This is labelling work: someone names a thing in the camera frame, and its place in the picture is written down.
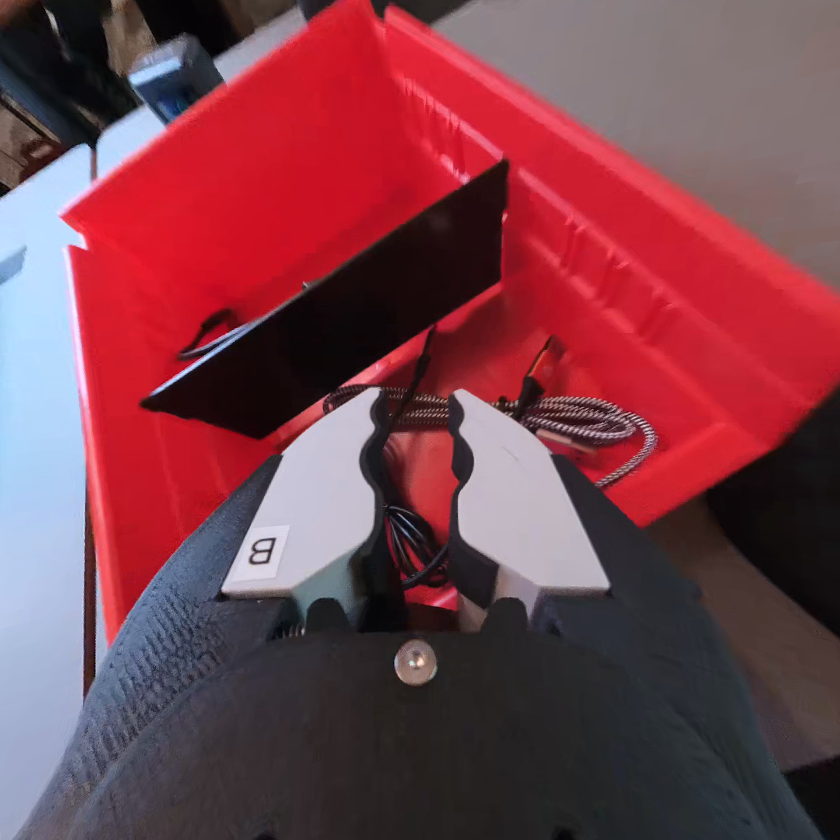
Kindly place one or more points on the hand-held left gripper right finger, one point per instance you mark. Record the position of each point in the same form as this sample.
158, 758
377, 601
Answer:
518, 518

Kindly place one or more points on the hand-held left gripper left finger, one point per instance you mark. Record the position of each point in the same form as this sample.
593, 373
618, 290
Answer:
315, 505

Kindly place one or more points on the red plastic bin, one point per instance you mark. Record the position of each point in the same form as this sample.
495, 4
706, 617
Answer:
295, 164

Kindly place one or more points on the black bin divider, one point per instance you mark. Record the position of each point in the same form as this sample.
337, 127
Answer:
341, 328

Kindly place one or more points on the grey charger cube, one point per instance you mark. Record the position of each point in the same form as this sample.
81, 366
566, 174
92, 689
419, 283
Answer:
177, 79

